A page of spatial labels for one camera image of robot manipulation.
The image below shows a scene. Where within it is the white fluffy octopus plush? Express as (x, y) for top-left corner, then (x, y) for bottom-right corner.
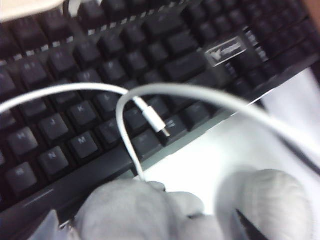
(74, 169), (314, 240)

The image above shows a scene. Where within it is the black mechanical keyboard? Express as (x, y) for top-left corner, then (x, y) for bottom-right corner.
(0, 0), (320, 219)

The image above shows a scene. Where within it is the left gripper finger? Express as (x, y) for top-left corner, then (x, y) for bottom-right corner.
(31, 209), (76, 240)

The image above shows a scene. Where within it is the white charging cable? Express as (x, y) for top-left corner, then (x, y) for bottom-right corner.
(0, 83), (320, 186)

